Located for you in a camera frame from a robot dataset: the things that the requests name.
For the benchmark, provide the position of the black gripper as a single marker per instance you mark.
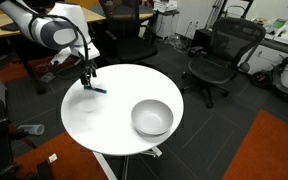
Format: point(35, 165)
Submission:
point(87, 70)

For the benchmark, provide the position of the teal marker pen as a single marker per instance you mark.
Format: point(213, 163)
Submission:
point(100, 90)

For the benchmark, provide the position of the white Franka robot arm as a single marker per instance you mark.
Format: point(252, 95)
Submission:
point(47, 30)

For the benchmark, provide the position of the white round bowl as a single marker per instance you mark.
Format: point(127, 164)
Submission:
point(152, 118)

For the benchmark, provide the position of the black padded office chair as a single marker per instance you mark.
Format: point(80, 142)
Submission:
point(134, 48)

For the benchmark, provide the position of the light wooden desk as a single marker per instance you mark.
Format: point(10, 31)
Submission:
point(97, 15)

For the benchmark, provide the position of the clear plastic cup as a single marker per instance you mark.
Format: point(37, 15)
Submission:
point(32, 129)

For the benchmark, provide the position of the small white card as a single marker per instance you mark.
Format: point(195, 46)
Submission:
point(53, 158)

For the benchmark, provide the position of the white table base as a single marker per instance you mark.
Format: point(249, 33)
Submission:
point(105, 165)

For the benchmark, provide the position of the white small cabinet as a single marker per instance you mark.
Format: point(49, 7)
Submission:
point(166, 25)

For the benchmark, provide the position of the black keyboard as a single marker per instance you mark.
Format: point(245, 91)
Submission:
point(9, 27)

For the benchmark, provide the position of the white printer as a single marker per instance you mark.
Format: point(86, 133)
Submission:
point(165, 5)

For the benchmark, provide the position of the black box on floor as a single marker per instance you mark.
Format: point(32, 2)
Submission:
point(202, 38)

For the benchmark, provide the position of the black mesh office chair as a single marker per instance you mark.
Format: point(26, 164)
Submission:
point(210, 68)

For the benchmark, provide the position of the grey metal tripod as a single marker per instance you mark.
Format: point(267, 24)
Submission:
point(214, 13)

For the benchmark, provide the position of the black electric scooter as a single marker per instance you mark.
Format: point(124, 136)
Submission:
point(280, 78)

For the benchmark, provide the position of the white long counter desk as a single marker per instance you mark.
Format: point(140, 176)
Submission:
point(284, 46)

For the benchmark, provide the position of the green small device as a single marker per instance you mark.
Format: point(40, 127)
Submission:
point(279, 23)

